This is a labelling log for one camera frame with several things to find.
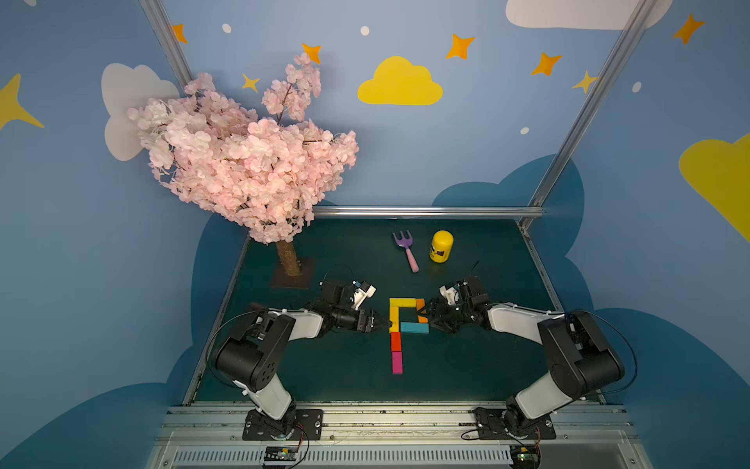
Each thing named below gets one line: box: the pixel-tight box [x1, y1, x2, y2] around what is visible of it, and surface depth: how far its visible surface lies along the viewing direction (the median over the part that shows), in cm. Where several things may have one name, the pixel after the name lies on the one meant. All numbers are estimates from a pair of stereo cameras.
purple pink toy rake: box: [392, 229, 420, 273], surface depth 117 cm
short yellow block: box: [388, 298, 417, 308], surface depth 98 cm
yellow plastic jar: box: [429, 229, 455, 264], surface depth 106 cm
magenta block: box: [391, 351, 404, 375], surface depth 86 cm
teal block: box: [400, 322, 429, 335], surface depth 93 cm
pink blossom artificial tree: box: [127, 53, 359, 278], surface depth 67 cm
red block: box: [390, 332, 402, 352], surface depth 89 cm
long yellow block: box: [388, 306, 400, 334], surface depth 96 cm
